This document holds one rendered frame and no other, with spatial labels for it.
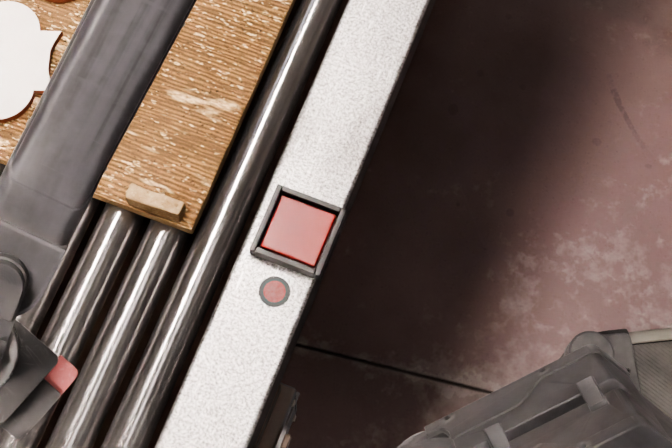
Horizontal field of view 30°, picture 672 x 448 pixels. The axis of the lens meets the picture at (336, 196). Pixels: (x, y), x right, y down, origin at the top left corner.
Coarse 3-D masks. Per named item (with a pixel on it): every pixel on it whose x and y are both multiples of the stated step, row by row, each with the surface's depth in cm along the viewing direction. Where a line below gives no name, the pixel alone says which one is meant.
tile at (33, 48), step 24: (0, 24) 132; (24, 24) 132; (0, 48) 131; (24, 48) 131; (48, 48) 131; (0, 72) 130; (24, 72) 130; (48, 72) 130; (0, 96) 129; (24, 96) 129; (0, 120) 129
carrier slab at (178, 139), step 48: (0, 0) 134; (240, 0) 135; (288, 0) 135; (192, 48) 133; (240, 48) 133; (192, 96) 131; (240, 96) 131; (0, 144) 128; (144, 144) 129; (192, 144) 129; (96, 192) 127; (192, 192) 127
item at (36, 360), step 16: (16, 320) 93; (32, 336) 93; (32, 352) 93; (48, 352) 94; (16, 368) 93; (32, 368) 93; (48, 368) 93; (16, 384) 93; (32, 384) 93; (0, 400) 92; (16, 400) 93; (0, 416) 92
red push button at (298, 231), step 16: (288, 208) 128; (304, 208) 128; (272, 224) 127; (288, 224) 127; (304, 224) 127; (320, 224) 127; (272, 240) 126; (288, 240) 126; (304, 240) 126; (320, 240) 127; (288, 256) 126; (304, 256) 126
